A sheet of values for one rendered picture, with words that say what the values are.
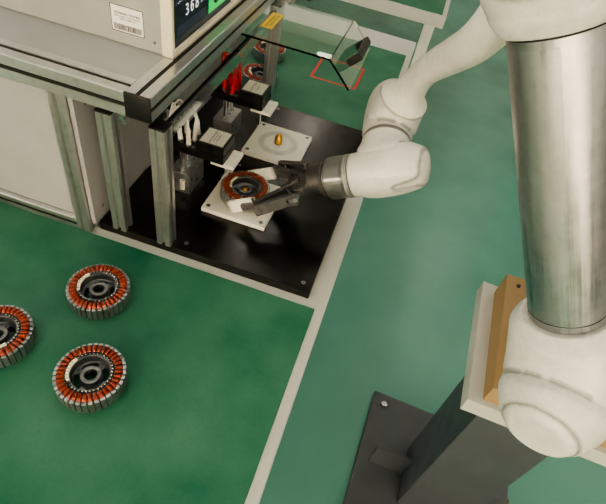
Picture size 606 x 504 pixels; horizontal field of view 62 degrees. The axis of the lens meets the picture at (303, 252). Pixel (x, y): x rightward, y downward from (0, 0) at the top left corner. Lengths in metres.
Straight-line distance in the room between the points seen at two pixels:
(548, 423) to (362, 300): 1.37
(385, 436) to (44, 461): 1.14
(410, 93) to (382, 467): 1.14
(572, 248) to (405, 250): 1.69
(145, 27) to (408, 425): 1.41
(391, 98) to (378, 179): 0.17
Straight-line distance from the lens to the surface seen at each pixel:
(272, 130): 1.41
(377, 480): 1.70
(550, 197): 0.63
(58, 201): 1.16
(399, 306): 2.09
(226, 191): 1.14
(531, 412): 0.77
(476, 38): 0.81
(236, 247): 1.08
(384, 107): 1.06
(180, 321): 0.98
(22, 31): 1.06
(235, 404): 0.90
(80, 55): 0.98
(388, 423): 1.78
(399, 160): 0.98
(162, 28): 0.95
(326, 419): 1.75
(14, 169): 1.18
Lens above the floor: 1.56
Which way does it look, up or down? 46 degrees down
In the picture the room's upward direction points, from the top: 13 degrees clockwise
